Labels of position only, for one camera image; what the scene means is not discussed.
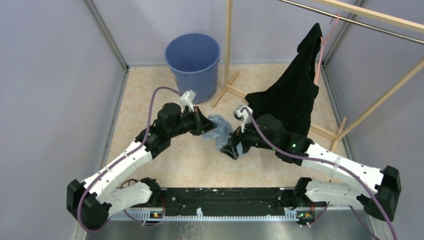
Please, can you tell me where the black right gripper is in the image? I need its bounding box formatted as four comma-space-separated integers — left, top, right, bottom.
220, 116, 278, 160

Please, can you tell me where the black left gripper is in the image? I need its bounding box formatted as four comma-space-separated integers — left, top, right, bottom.
168, 105, 217, 138

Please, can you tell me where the light blue trash bag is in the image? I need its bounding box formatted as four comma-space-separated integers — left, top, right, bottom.
202, 114, 234, 153

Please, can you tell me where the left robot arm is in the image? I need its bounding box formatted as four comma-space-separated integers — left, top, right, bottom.
66, 102, 217, 232

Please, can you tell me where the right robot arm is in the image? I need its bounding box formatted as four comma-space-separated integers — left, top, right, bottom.
220, 114, 402, 221

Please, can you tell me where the blue plastic trash bin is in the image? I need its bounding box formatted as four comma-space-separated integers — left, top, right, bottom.
164, 33, 221, 104

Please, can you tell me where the black hanging garment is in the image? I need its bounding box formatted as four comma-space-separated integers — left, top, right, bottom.
245, 23, 323, 137

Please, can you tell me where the metal hanging rod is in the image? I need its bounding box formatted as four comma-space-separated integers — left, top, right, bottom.
280, 0, 424, 45

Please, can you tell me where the pink clothes hanger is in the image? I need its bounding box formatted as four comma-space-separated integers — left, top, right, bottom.
313, 13, 340, 86

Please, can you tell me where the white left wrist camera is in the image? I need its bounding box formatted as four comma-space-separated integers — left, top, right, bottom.
179, 90, 196, 112

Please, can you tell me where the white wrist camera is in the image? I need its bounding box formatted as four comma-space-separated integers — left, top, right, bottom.
233, 105, 253, 133
179, 90, 196, 112

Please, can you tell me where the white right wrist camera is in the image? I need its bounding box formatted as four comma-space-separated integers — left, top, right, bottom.
233, 105, 253, 133

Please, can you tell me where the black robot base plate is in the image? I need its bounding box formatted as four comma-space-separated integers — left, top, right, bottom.
136, 187, 326, 217

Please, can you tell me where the white slotted cable duct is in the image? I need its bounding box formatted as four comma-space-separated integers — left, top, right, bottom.
110, 208, 299, 223

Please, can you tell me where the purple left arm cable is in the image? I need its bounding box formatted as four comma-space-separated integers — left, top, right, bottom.
76, 86, 181, 234

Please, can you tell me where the wooden clothes rack frame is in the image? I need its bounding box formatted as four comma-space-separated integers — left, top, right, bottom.
230, 0, 424, 156

